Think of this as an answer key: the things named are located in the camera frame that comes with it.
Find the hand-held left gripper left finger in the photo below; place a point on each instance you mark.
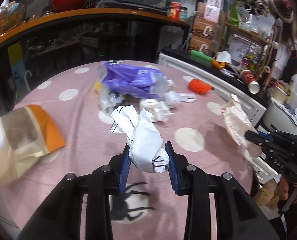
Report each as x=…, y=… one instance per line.
x=124, y=170

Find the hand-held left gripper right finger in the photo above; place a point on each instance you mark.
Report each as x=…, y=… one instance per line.
x=173, y=170

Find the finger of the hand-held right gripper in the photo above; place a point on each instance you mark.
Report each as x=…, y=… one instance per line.
x=257, y=137

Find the translucent wrapper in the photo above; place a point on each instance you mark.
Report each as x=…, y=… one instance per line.
x=234, y=122

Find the white plastic packet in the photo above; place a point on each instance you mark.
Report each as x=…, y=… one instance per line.
x=144, y=140

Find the white tissue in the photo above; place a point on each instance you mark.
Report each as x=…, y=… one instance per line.
x=224, y=56
x=156, y=110

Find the clear plastic wrapper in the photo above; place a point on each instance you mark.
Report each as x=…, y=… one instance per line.
x=108, y=101

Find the small white plastic bag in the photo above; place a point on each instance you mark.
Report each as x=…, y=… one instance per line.
x=172, y=97

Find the orange knitted scrubber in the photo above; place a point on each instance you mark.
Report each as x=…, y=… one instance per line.
x=199, y=86

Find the purple plastic bag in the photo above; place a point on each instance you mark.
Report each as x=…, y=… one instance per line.
x=128, y=78

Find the person's right hand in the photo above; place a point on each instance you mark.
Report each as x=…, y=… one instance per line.
x=284, y=190

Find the pink polka-dot tablecloth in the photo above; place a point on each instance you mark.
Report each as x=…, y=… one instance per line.
x=83, y=135

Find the red paper cup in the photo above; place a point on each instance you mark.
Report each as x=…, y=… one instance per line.
x=249, y=80

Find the orange plastic toy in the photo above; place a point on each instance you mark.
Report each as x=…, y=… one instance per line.
x=218, y=64

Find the white tissue on counter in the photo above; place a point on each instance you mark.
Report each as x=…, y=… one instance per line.
x=224, y=56

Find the beige and orange paper bag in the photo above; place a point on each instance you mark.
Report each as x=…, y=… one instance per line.
x=18, y=142

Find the brown cardboard display boxes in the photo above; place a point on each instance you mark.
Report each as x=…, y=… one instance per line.
x=201, y=32

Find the fur-trimmed red hat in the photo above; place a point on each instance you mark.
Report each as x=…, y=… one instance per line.
x=281, y=5

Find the pink greeting cards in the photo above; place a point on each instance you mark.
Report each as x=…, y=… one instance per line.
x=213, y=6

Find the wood-trimmed glass display cabinet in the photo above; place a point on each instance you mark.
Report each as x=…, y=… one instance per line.
x=88, y=35

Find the teal jar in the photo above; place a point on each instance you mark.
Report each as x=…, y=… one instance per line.
x=183, y=13

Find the red tin can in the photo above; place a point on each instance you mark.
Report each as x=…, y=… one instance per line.
x=174, y=11

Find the amber glass bowl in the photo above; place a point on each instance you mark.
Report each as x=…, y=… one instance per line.
x=6, y=17

